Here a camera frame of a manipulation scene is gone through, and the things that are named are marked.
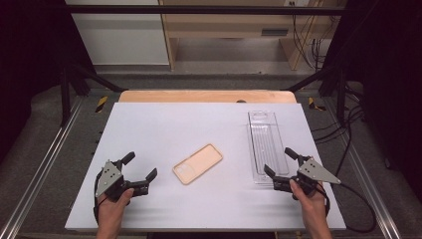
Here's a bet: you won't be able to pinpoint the clear plastic packaging tray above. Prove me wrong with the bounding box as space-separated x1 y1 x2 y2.
247 110 291 185

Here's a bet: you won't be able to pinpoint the person's right hand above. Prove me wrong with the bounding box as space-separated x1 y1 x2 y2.
289 178 328 219

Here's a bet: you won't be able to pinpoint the beige phone case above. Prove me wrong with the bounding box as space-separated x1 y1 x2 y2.
171 142 224 186

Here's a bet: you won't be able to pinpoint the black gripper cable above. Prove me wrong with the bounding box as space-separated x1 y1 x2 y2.
316 181 378 234
93 170 109 226

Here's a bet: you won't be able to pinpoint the black horizontal frame bar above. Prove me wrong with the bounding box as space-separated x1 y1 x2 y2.
65 4 348 17

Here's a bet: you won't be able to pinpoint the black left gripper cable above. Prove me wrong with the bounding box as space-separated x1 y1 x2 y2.
93 170 109 226

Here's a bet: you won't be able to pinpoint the yellow black floor tape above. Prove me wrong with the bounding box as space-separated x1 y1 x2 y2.
95 96 109 115
308 96 328 113

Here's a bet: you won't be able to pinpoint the hanging black cable bundle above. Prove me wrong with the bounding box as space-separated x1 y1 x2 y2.
291 2 333 72

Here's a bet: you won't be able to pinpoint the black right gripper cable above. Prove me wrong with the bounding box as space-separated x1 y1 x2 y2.
316 181 378 234

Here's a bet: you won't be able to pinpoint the black curtain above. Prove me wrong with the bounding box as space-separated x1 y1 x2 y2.
322 0 422 202
0 0 98 164

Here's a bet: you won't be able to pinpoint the black frame post with brace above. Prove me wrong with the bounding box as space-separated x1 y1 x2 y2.
60 62 127 127
284 64 348 126

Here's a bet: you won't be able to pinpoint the white table board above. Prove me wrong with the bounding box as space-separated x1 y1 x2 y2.
64 102 347 232

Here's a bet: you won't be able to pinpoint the wooden desk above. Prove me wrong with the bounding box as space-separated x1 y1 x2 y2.
157 0 348 72

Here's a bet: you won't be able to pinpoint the black floor cables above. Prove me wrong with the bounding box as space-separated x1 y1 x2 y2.
311 82 366 177

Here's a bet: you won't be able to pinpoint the light wooden table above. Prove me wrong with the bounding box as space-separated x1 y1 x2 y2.
117 89 298 105

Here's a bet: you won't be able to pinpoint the person's left hand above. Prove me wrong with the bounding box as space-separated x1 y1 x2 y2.
97 187 135 219

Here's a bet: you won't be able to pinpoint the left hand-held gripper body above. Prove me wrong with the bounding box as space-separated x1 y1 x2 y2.
95 159 149 203

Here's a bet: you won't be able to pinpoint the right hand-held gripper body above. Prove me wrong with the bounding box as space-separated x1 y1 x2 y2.
273 155 342 201

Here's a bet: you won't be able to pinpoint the aluminium floor rail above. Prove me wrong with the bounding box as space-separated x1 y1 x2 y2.
0 96 85 239
322 99 403 239

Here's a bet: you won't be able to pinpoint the white cabinet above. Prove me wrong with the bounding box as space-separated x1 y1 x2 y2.
65 0 170 66

